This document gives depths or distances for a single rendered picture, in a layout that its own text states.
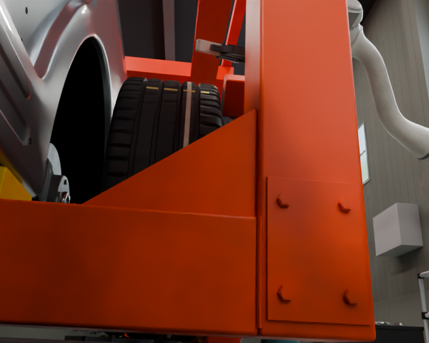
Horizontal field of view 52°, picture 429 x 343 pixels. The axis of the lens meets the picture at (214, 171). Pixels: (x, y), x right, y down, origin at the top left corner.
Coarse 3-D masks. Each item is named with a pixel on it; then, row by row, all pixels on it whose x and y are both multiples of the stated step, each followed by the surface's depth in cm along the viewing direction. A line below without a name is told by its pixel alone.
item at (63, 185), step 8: (48, 152) 119; (56, 152) 126; (56, 160) 127; (56, 168) 127; (56, 176) 117; (64, 176) 119; (56, 184) 114; (64, 184) 120; (48, 192) 113; (56, 192) 113; (48, 200) 112; (56, 200) 113
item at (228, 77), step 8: (224, 80) 107; (232, 80) 102; (240, 80) 103; (224, 88) 106; (232, 88) 103; (240, 88) 103; (224, 96) 104; (232, 96) 104; (240, 96) 104; (224, 104) 104; (232, 104) 104; (240, 104) 105; (224, 112) 105; (232, 112) 105; (240, 112) 105
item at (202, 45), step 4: (200, 40) 116; (204, 40) 117; (200, 44) 116; (204, 44) 117; (208, 44) 117; (216, 44) 118; (220, 44) 119; (200, 48) 116; (204, 48) 117; (208, 48) 117; (208, 52) 118; (212, 52) 118; (216, 52) 118; (220, 52) 119
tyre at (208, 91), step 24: (120, 96) 96; (144, 96) 97; (168, 96) 98; (192, 96) 99; (216, 96) 102; (120, 120) 91; (144, 120) 91; (168, 120) 92; (192, 120) 93; (216, 120) 94; (120, 144) 88; (144, 144) 89; (168, 144) 89; (120, 168) 86; (144, 168) 87; (144, 336) 104; (192, 336) 102
